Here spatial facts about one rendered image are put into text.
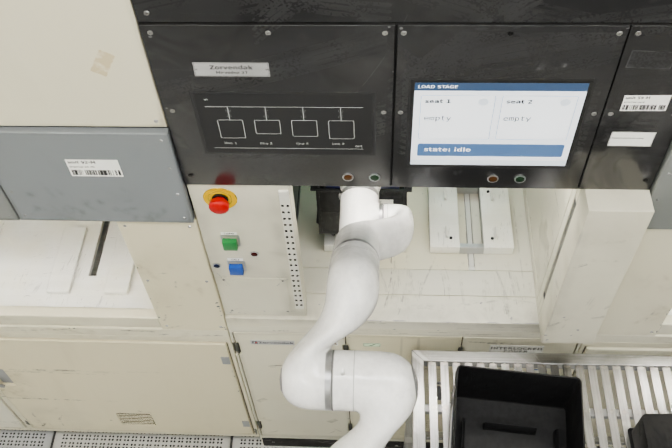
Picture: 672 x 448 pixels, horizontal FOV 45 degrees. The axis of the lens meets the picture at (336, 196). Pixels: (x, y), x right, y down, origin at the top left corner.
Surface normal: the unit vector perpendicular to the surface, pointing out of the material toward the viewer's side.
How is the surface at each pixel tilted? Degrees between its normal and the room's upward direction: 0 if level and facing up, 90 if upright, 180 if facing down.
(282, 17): 90
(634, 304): 90
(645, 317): 90
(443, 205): 0
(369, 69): 90
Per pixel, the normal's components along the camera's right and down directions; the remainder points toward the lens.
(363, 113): -0.04, 0.80
